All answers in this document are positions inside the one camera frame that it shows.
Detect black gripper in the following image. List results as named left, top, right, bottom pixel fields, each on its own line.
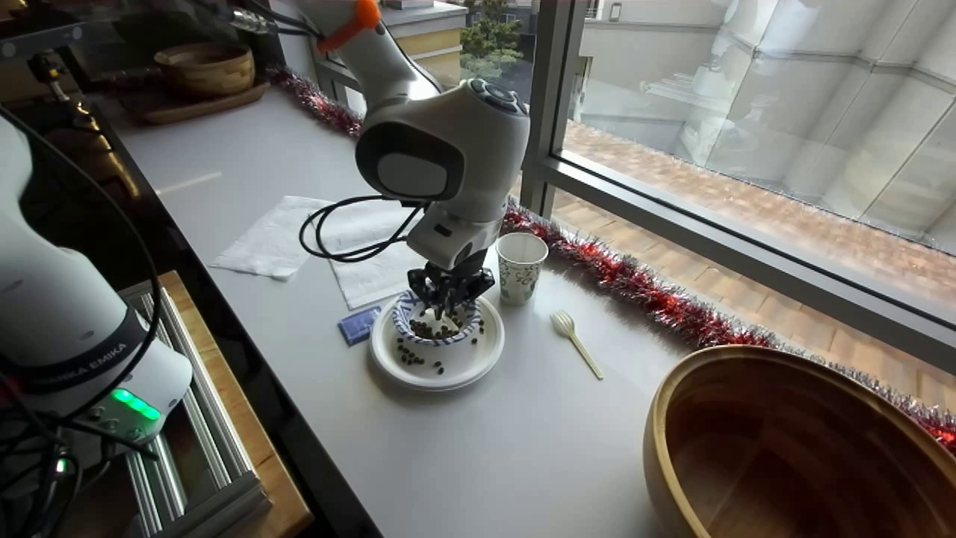
left=402, top=253, right=500, bottom=341

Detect plain white paper plate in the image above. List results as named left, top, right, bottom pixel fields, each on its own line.
left=367, top=292, right=508, bottom=393

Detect patterned paper cup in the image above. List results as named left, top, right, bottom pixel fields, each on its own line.
left=492, top=231, right=552, bottom=308

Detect blue patterned paper bowl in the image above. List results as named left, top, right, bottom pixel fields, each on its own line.
left=390, top=290, right=489, bottom=353

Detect brown coffee beans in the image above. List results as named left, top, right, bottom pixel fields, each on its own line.
left=395, top=295, right=488, bottom=379

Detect blue tea bag packet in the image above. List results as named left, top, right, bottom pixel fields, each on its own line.
left=334, top=304, right=386, bottom=349

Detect white embossed paper towel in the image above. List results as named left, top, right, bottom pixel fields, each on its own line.
left=210, top=190, right=337, bottom=283
left=326, top=198, right=428, bottom=310

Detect red silver tinsel garland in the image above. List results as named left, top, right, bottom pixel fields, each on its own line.
left=267, top=68, right=956, bottom=452

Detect light wooden board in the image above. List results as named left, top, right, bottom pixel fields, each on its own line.
left=157, top=266, right=316, bottom=538

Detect large wooden bowl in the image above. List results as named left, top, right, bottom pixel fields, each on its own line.
left=638, top=341, right=956, bottom=538

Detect grey metal finned rack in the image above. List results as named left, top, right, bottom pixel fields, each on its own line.
left=116, top=281, right=271, bottom=538

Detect round wooden tray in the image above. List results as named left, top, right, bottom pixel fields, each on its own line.
left=123, top=77, right=275, bottom=127

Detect small dark wooden bowl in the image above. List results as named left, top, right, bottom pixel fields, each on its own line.
left=149, top=38, right=261, bottom=101

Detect white device with green light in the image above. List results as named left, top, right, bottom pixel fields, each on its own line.
left=0, top=117, right=198, bottom=446

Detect grey roofed beige building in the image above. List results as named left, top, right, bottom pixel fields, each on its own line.
left=579, top=0, right=956, bottom=250

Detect black looping robot cable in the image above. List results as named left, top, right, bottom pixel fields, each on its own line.
left=295, top=190, right=434, bottom=269

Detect grey window frame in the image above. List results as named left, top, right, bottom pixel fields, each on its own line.
left=520, top=0, right=956, bottom=377

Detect orange strap on arm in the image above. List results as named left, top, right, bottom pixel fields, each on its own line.
left=320, top=0, right=386, bottom=53

